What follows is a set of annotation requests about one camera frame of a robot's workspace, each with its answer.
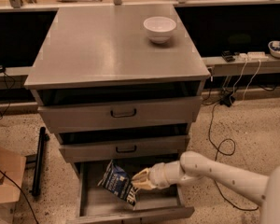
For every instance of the black top drawer handle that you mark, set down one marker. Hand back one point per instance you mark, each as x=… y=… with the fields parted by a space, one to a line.
x=123 y=114

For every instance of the blue patterned bowl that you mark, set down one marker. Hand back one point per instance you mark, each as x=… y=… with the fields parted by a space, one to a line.
x=274 y=48

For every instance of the black metal bar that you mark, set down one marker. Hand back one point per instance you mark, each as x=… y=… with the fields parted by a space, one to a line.
x=38 y=162

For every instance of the white power strip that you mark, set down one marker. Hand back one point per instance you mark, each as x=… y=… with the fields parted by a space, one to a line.
x=254 y=56

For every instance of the black drawer handle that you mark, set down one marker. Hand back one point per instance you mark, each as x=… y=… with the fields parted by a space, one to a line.
x=123 y=114
x=121 y=150

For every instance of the grey open bottom drawer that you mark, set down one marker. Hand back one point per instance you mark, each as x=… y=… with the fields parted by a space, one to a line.
x=97 y=205

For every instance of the white ceramic bowl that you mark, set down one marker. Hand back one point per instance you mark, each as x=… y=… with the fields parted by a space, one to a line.
x=159 y=29

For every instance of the grey middle drawer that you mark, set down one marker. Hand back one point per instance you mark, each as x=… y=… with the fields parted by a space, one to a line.
x=106 y=150

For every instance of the brown cardboard box left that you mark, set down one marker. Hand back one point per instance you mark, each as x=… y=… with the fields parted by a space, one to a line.
x=12 y=167

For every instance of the blue chip bag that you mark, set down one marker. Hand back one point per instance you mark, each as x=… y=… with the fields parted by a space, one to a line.
x=118 y=182

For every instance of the small black device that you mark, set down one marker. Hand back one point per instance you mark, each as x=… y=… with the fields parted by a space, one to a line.
x=227 y=56

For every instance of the black middle drawer handle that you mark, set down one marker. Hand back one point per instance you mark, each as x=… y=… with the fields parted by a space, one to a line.
x=121 y=150

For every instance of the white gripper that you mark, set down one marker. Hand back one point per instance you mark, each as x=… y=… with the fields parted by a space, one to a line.
x=158 y=175

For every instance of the grey drawer cabinet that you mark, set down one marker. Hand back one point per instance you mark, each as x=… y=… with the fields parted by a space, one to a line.
x=102 y=54

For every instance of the grey top drawer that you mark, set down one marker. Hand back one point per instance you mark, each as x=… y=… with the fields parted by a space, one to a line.
x=96 y=117

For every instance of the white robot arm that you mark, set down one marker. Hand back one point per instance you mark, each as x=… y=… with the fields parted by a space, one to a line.
x=262 y=190

